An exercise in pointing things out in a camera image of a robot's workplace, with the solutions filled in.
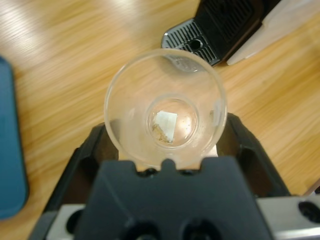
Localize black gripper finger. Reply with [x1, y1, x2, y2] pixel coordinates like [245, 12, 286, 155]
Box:
[43, 122, 121, 216]
[214, 112, 293, 199]

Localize clear drinking glass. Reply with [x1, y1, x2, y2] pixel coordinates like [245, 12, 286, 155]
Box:
[103, 47, 229, 169]

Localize white capsule coffee machine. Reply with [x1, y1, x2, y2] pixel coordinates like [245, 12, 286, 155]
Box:
[161, 0, 320, 67]

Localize blue rectangular plastic tray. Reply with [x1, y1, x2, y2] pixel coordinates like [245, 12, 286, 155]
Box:
[0, 55, 30, 221]

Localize white paper scrap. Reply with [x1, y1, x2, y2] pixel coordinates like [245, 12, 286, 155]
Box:
[152, 109, 179, 144]

